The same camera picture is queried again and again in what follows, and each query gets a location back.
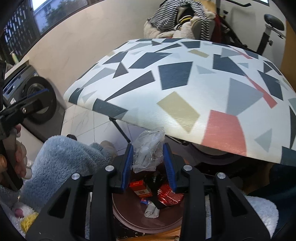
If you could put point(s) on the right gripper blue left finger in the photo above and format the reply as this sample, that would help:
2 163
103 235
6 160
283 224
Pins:
127 162

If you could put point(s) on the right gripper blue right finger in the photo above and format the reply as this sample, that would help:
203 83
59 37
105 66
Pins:
169 162

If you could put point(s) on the clear plastic wrap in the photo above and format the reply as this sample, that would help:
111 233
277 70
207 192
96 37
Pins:
148 150

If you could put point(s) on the red cigarette box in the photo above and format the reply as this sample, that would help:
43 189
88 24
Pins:
140 189

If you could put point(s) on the brown round trash bin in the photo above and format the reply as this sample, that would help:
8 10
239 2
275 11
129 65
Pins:
129 209

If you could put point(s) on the person's left hand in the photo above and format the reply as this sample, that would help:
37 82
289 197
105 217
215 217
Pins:
20 155

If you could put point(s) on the grey washing machine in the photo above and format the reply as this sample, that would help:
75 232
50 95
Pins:
42 110

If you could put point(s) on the crumpled grey tissue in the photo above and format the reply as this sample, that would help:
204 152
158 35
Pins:
151 211

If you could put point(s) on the blue fluffy sleeve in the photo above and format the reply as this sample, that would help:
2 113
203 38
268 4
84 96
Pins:
57 160

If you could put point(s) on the geometric patterned folding table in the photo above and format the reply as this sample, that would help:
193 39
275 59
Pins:
205 93

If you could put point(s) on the plush toy slipper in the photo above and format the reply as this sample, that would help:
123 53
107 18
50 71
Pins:
21 216

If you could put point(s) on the white fluffy sleeve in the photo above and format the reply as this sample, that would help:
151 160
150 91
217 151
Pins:
266 210

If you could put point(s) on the pile of clothes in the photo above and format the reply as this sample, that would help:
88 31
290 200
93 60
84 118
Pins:
184 19

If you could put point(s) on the black exercise bike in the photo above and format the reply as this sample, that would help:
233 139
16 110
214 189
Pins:
247 19

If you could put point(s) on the window with dark frame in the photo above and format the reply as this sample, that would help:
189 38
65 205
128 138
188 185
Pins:
31 21

